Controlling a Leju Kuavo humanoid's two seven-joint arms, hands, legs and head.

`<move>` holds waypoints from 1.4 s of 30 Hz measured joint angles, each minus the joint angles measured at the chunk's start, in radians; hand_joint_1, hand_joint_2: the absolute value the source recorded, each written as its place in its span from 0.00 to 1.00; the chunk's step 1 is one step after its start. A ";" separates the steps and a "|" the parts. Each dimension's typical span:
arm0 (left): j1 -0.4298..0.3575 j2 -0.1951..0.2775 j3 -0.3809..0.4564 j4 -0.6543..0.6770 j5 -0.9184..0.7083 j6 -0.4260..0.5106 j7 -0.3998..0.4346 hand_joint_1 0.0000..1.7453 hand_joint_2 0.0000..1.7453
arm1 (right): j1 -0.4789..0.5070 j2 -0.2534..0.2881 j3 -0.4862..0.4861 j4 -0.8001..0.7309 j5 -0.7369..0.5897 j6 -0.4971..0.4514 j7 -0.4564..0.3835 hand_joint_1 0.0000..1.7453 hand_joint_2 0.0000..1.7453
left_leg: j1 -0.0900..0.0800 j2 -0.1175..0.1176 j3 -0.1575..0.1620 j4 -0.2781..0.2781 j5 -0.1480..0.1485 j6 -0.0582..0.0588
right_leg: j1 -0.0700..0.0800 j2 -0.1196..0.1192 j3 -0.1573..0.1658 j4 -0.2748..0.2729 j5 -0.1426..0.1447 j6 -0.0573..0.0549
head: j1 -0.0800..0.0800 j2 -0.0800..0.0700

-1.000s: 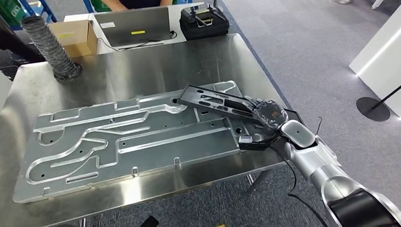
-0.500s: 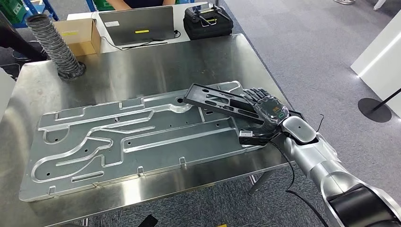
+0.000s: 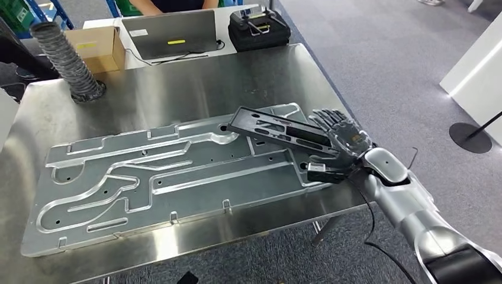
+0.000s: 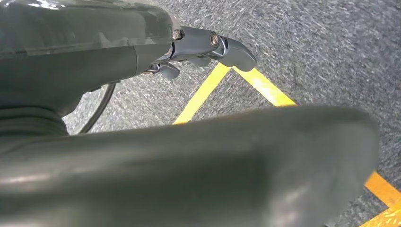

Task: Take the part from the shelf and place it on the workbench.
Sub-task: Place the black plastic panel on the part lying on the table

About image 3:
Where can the black stanchion pole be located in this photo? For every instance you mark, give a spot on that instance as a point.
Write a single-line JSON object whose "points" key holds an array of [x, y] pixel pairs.
{"points": [[470, 139]]}

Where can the grey metal fixture plate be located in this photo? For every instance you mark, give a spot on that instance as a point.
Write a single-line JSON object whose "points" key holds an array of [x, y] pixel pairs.
{"points": [[196, 188]]}

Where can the white display wall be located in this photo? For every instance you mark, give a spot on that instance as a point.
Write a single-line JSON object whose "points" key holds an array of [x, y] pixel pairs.
{"points": [[482, 90]]}

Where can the black plastic panel part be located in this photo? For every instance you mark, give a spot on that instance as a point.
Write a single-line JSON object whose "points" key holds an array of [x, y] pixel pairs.
{"points": [[240, 124]]}

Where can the person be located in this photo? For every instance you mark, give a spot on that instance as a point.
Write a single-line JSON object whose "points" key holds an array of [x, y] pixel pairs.
{"points": [[176, 4], [19, 55]]}

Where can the blue steel shelf rack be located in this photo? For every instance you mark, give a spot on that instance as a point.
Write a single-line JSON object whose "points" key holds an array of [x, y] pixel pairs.
{"points": [[62, 15]]}

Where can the brown cardboard box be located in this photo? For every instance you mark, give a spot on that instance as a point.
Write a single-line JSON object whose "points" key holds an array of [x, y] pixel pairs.
{"points": [[98, 47]]}

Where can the white flat panel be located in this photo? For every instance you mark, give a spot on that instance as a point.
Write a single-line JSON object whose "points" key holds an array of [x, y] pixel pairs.
{"points": [[8, 117]]}

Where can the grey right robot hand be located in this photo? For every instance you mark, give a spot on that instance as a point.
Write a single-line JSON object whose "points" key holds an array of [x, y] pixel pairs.
{"points": [[349, 139]]}

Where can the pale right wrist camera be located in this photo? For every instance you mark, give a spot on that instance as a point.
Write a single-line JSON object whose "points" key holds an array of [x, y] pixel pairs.
{"points": [[317, 169]]}

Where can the stainless steel workbench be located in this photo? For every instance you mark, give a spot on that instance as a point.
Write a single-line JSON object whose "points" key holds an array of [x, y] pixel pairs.
{"points": [[196, 86]]}

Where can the black carry case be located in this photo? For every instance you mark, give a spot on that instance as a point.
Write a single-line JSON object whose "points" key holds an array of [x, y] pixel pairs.
{"points": [[259, 41]]}

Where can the grey laptop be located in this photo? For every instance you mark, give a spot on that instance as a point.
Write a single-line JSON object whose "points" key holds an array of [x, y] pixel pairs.
{"points": [[188, 23]]}

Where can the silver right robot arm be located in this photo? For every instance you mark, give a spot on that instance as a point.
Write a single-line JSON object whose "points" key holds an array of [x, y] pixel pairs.
{"points": [[408, 207]]}

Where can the green plastic crate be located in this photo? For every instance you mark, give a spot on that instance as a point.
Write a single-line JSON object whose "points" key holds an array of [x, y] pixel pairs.
{"points": [[15, 15]]}

